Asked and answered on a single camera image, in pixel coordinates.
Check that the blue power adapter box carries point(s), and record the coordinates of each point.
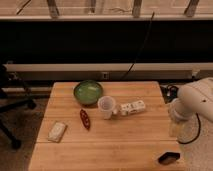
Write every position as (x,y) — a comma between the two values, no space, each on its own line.
(171,92)

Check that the white baseboard heater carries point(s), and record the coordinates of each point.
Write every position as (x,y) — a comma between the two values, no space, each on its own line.
(112,71)

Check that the red chili pepper toy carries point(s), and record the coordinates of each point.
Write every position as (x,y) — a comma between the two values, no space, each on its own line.
(85,119)

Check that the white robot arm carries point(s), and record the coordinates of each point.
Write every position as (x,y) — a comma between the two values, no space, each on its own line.
(193,98)

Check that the green ceramic bowl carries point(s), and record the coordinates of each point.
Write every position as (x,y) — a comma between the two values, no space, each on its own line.
(88,92)

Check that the black triangular object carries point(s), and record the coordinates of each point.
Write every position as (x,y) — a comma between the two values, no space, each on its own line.
(168,158)

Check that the black office chair base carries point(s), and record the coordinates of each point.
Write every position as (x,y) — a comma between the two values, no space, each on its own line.
(5,78)

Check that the white power strip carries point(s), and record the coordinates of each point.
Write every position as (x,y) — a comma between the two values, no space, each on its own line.
(132,107)

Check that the clear plastic measuring cup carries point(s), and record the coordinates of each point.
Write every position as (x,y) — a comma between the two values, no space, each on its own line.
(107,106)

